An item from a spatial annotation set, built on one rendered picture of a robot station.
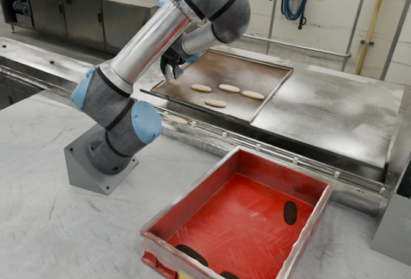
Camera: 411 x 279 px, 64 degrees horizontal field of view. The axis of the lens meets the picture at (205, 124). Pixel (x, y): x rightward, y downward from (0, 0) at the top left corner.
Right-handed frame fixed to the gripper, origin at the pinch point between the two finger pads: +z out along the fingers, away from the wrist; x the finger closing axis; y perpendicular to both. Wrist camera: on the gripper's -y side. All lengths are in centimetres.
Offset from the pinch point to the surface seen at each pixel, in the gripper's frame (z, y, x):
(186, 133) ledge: 5.0, 28.1, -20.2
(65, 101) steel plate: 8.4, -34.3, -35.3
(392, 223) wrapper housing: -4, 100, -21
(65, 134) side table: 5, -8, -50
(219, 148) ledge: 5.4, 43.0, -18.7
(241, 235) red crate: 4, 71, -43
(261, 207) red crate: 6, 69, -31
